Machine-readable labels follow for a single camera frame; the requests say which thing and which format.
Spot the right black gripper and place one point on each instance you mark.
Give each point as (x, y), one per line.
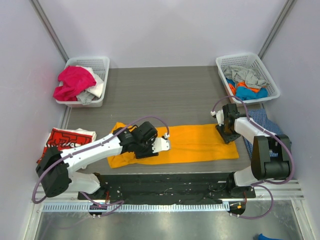
(227, 135)

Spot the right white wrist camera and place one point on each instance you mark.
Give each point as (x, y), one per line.
(219, 116)

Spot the pink t shirt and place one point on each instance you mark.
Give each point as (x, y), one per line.
(75, 80)

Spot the white slotted cable duct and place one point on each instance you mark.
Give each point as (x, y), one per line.
(132, 208)

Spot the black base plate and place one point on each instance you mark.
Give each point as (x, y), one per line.
(170, 188)

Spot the blue t shirt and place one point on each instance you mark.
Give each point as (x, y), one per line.
(242, 91)

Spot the white grey garment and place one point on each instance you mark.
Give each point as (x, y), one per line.
(86, 96)

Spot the red white printed t shirt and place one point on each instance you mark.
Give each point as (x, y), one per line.
(65, 139)

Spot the blue checkered shirt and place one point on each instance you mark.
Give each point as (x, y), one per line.
(260, 117)

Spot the right white plastic basket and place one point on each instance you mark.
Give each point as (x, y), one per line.
(248, 60)

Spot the left white plastic basket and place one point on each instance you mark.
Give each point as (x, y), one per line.
(100, 66)

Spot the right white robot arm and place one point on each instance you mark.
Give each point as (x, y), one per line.
(271, 157)

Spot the white plastic basket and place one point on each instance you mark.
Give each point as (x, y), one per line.
(248, 60)
(100, 66)

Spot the grey t shirt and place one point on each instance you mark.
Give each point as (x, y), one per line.
(242, 74)

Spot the orange yellow t shirt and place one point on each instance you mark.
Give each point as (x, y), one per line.
(189, 144)

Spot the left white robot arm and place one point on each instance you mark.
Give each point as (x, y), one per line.
(58, 170)

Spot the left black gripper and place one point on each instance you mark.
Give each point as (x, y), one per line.
(144, 152)

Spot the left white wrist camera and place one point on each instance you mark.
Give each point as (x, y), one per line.
(161, 144)

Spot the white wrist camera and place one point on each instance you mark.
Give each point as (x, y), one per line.
(161, 144)
(219, 116)

